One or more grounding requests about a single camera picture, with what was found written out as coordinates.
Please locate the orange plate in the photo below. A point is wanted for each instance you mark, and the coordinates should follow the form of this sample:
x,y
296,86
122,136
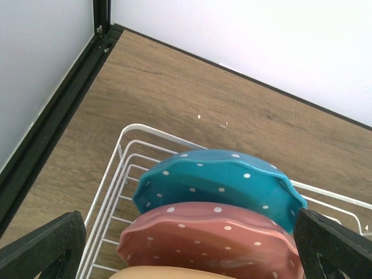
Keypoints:
x,y
161,272

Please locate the white wire dish rack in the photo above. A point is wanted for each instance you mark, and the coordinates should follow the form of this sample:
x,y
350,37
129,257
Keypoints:
x,y
140,147

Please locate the black aluminium frame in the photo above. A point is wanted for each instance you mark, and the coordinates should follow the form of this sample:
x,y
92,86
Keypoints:
x,y
28,159

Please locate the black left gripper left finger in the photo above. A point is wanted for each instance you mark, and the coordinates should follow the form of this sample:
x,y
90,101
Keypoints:
x,y
53,250

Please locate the teal polka dot plate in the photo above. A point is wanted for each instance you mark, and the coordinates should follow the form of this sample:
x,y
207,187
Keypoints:
x,y
221,176

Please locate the pink polka dot plate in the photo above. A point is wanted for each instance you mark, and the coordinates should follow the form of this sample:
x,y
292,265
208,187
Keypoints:
x,y
213,237

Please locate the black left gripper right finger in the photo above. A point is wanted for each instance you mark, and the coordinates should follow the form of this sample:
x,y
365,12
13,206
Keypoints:
x,y
330,250

